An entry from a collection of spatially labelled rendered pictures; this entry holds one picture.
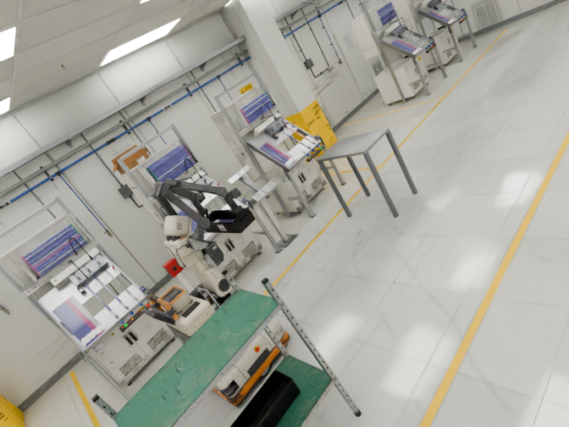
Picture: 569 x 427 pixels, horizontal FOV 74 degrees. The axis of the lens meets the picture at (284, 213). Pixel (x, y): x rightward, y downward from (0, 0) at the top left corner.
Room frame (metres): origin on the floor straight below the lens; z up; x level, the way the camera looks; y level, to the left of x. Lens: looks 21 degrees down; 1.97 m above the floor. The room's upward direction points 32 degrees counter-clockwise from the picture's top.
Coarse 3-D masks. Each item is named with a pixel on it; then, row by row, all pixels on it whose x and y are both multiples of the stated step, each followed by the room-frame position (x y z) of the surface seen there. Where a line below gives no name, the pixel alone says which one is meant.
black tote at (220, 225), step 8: (248, 208) 2.76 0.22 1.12; (216, 216) 3.23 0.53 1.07; (224, 216) 3.12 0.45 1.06; (232, 216) 3.01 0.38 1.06; (240, 216) 2.71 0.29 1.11; (248, 216) 2.74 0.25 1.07; (216, 224) 2.90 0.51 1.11; (224, 224) 2.78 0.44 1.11; (232, 224) 2.69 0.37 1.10; (240, 224) 2.69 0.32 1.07; (248, 224) 2.72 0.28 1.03; (208, 232) 3.12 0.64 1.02; (216, 232) 3.00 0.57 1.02; (224, 232) 2.87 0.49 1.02; (232, 232) 2.77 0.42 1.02; (240, 232) 2.67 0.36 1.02
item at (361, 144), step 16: (336, 144) 4.09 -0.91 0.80; (352, 144) 3.77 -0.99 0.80; (368, 144) 3.49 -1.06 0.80; (320, 160) 3.93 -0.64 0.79; (352, 160) 4.17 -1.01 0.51; (368, 160) 3.38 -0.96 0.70; (400, 160) 3.59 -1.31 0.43; (336, 192) 3.96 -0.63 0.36; (368, 192) 4.17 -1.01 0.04; (384, 192) 3.38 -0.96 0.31; (416, 192) 3.59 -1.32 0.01
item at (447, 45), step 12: (396, 0) 7.88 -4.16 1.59; (408, 0) 7.76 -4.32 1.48; (420, 0) 7.68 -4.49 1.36; (432, 0) 7.79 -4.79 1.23; (408, 12) 7.76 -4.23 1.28; (420, 12) 7.57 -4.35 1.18; (432, 12) 7.53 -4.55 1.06; (456, 12) 7.56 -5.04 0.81; (408, 24) 7.84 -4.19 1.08; (420, 24) 7.61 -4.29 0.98; (432, 24) 8.10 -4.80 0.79; (444, 24) 7.28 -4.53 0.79; (468, 24) 7.55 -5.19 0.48; (432, 36) 7.75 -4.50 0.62; (444, 36) 7.56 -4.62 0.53; (444, 48) 7.48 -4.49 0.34; (456, 48) 7.18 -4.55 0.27; (432, 60) 7.68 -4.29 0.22; (444, 60) 7.48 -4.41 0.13
